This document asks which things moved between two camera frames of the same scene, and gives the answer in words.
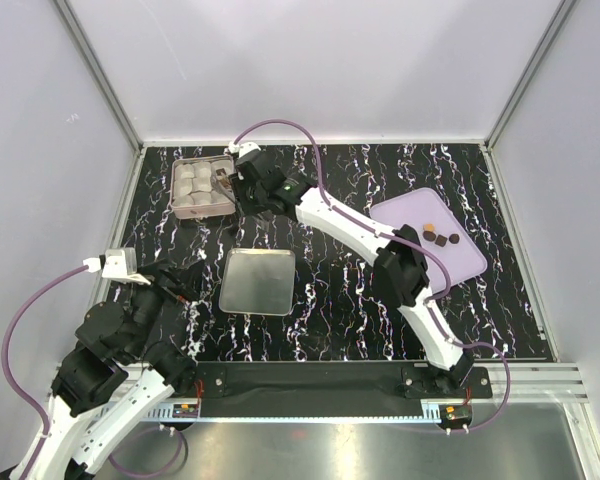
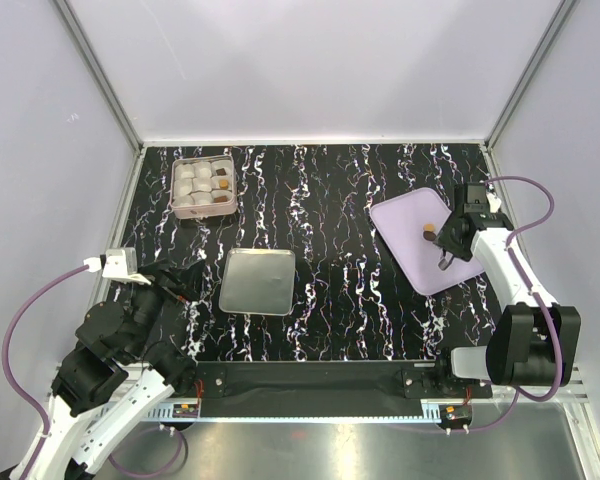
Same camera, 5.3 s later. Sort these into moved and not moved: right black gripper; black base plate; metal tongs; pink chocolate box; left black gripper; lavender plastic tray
Moved: right black gripper; metal tongs
Not moved: lavender plastic tray; pink chocolate box; black base plate; left black gripper
